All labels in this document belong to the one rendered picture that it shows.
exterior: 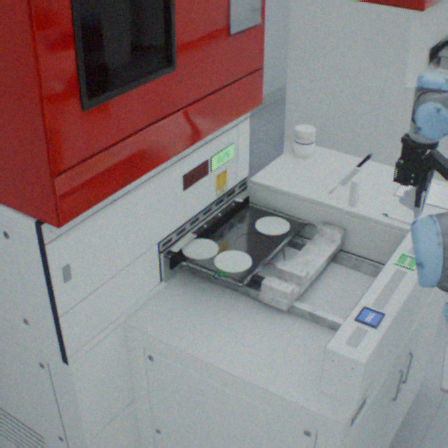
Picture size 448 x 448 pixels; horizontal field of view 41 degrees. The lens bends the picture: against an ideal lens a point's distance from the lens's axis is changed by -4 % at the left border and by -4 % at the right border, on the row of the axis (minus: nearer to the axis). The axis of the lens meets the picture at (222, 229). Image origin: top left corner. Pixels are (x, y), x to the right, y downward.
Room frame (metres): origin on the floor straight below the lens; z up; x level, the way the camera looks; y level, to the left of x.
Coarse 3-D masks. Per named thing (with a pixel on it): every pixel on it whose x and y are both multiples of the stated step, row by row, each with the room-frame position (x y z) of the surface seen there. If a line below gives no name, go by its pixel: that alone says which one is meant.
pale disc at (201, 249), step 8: (192, 240) 1.48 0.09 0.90; (200, 240) 1.49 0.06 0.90; (208, 240) 1.48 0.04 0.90; (184, 248) 1.45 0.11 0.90; (192, 248) 1.45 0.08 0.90; (200, 248) 1.45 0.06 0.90; (208, 248) 1.45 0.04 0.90; (216, 248) 1.45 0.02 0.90; (192, 256) 1.41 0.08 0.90; (200, 256) 1.41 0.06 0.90; (208, 256) 1.41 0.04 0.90
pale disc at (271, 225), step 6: (258, 222) 1.58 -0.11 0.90; (264, 222) 1.58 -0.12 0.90; (270, 222) 1.58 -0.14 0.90; (276, 222) 1.58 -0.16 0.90; (282, 222) 1.58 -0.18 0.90; (258, 228) 1.55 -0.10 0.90; (264, 228) 1.55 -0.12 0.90; (270, 228) 1.55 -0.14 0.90; (276, 228) 1.55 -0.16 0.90; (282, 228) 1.55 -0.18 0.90; (288, 228) 1.55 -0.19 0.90; (270, 234) 1.52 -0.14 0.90; (276, 234) 1.52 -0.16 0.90
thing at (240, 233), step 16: (240, 208) 1.66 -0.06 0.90; (256, 208) 1.66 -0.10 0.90; (224, 224) 1.57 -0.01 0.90; (240, 224) 1.57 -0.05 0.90; (224, 240) 1.49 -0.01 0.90; (240, 240) 1.49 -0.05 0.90; (256, 240) 1.49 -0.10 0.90; (272, 240) 1.49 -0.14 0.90; (256, 256) 1.41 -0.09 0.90; (224, 272) 1.33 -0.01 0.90; (240, 272) 1.33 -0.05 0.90
